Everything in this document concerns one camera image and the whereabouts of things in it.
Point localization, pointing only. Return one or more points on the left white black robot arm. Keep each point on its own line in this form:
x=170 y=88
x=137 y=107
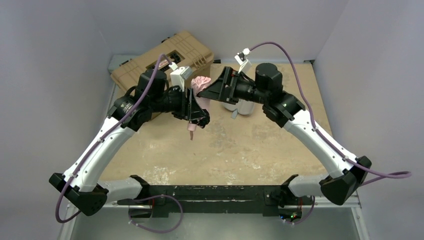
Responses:
x=81 y=185

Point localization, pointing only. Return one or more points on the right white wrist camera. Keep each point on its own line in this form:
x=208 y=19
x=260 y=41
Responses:
x=243 y=61

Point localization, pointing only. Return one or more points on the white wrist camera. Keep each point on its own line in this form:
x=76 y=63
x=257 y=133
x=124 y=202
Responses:
x=243 y=61
x=179 y=75

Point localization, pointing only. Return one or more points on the aluminium frame rail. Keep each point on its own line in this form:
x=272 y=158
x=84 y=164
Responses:
x=326 y=221

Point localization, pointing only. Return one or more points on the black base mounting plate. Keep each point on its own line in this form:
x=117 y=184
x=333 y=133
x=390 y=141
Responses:
x=267 y=200

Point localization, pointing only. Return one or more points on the pink grey umbrella case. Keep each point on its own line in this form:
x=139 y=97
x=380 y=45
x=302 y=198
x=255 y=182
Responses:
x=243 y=107

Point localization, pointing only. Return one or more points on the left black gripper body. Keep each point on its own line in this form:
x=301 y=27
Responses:
x=191 y=105

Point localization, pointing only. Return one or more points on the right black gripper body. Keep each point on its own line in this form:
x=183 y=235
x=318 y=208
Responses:
x=227 y=86

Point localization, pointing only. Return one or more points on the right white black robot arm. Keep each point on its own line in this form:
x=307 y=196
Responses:
x=345 y=171

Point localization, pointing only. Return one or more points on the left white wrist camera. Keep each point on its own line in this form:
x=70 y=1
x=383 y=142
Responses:
x=179 y=75

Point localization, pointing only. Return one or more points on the pink umbrella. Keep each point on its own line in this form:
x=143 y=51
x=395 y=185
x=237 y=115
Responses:
x=199 y=84

